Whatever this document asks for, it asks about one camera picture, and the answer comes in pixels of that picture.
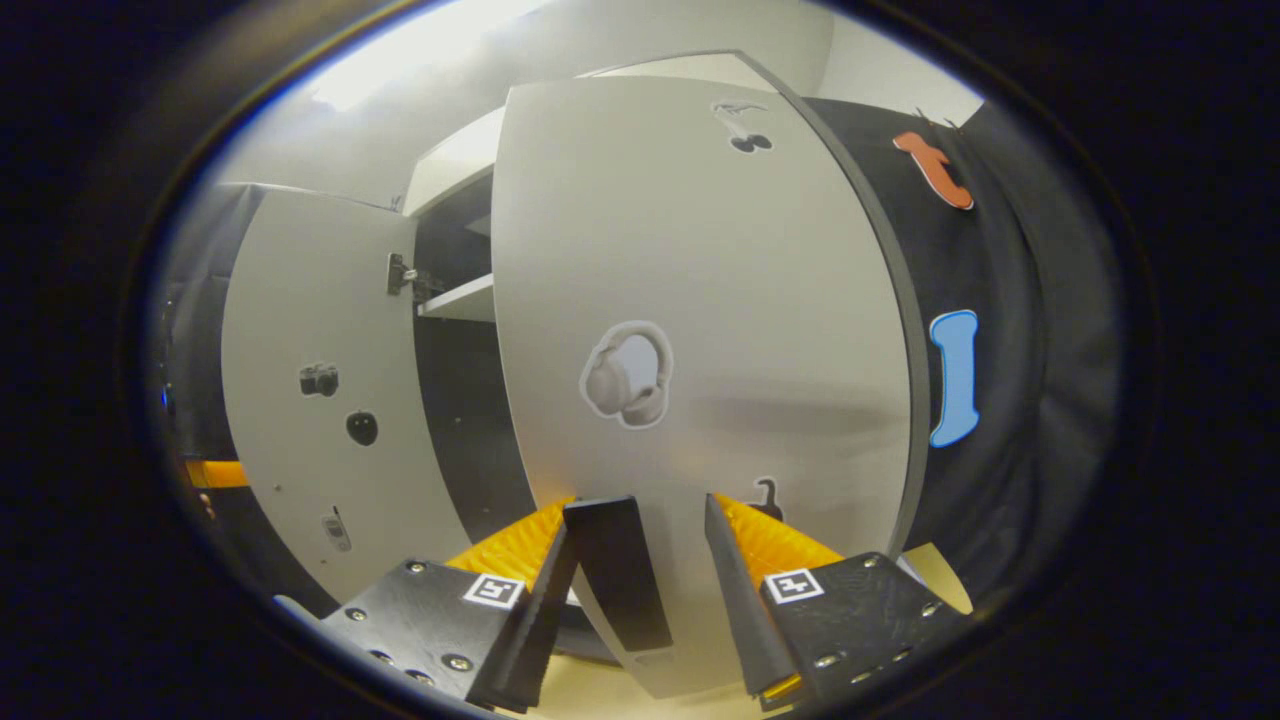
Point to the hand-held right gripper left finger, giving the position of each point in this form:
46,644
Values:
530,630

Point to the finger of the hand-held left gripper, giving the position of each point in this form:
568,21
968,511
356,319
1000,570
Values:
220,474

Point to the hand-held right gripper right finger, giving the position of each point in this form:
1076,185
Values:
745,620

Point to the white shoe cabinet door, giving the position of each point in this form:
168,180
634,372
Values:
700,250
320,300

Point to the white shoe cabinet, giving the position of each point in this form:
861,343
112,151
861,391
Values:
460,420

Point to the metal door hinge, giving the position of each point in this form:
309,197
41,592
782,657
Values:
405,275

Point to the white cabinet shelf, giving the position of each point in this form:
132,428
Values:
465,300

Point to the white cabinet drawer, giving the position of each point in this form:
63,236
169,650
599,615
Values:
450,160

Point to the black backdrop cloth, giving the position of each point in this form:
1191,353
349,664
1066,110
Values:
1030,300

